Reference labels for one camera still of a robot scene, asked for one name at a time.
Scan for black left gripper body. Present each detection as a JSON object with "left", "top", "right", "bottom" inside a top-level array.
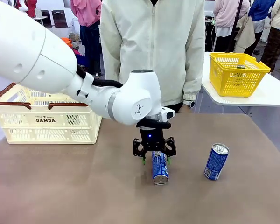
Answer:
[{"left": 140, "top": 127, "right": 166, "bottom": 152}]

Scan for blue drink can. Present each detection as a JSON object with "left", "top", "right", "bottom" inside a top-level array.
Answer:
[
  {"left": 203, "top": 143, "right": 230, "bottom": 181},
  {"left": 151, "top": 150, "right": 170, "bottom": 186}
]

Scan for person left forearm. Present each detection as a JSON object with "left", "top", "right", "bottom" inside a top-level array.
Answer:
[{"left": 182, "top": 46, "right": 205, "bottom": 102}]

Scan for person right forearm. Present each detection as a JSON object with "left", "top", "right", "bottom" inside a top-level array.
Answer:
[{"left": 100, "top": 35, "right": 123, "bottom": 83}]

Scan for cream plastic shopping basket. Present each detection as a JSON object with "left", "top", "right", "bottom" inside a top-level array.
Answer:
[{"left": 0, "top": 82, "right": 103, "bottom": 145}]

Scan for yellow plastic basket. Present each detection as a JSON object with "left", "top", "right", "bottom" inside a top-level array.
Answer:
[{"left": 209, "top": 52, "right": 271, "bottom": 98}]

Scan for person left hand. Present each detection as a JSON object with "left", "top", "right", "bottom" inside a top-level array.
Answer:
[{"left": 178, "top": 105, "right": 194, "bottom": 114}]

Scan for black trousers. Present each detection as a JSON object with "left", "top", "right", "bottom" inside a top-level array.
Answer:
[{"left": 169, "top": 102, "right": 185, "bottom": 114}]

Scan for cream white jacket torso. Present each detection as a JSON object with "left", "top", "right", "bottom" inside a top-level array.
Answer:
[{"left": 99, "top": 0, "right": 205, "bottom": 106}]

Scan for dark blue cloth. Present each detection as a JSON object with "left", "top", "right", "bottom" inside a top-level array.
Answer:
[{"left": 77, "top": 56, "right": 89, "bottom": 68}]

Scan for beige coat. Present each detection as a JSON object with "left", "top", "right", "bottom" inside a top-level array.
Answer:
[{"left": 233, "top": 14, "right": 256, "bottom": 54}]

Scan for person in pink hoodie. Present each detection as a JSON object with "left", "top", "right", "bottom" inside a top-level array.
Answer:
[{"left": 70, "top": 0, "right": 102, "bottom": 75}]

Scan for person in pink sweater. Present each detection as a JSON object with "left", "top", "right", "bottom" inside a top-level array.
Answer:
[{"left": 213, "top": 0, "right": 243, "bottom": 52}]

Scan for person in blue jacket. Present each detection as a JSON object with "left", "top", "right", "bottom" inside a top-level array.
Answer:
[{"left": 248, "top": 0, "right": 277, "bottom": 56}]

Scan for person in red top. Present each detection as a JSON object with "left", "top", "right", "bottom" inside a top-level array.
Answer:
[{"left": 15, "top": 0, "right": 37, "bottom": 18}]

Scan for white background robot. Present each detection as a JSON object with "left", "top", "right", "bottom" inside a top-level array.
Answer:
[{"left": 10, "top": 0, "right": 28, "bottom": 12}]

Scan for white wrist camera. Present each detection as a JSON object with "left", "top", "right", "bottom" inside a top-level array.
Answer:
[{"left": 162, "top": 106, "right": 176, "bottom": 122}]

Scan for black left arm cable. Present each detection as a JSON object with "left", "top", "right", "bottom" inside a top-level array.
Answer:
[{"left": 76, "top": 65, "right": 172, "bottom": 130}]

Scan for brown basket handle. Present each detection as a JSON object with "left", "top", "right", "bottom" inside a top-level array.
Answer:
[
  {"left": 48, "top": 102, "right": 89, "bottom": 110},
  {"left": 0, "top": 82, "right": 32, "bottom": 110}
]

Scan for black wall panel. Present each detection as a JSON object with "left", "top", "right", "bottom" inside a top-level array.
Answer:
[
  {"left": 51, "top": 10, "right": 68, "bottom": 28},
  {"left": 41, "top": 10, "right": 52, "bottom": 28}
]

